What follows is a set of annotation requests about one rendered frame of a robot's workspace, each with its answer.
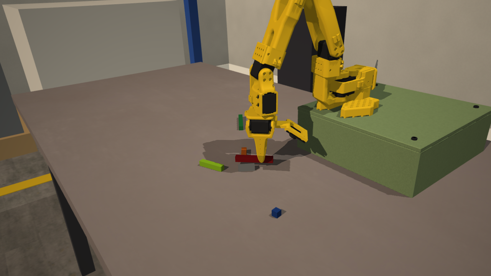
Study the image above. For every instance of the blue cube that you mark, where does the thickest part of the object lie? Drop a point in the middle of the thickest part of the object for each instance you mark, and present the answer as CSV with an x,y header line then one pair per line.
x,y
276,212

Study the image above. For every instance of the dark red rod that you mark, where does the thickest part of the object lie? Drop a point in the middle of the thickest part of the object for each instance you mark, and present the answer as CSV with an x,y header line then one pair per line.
x,y
252,159

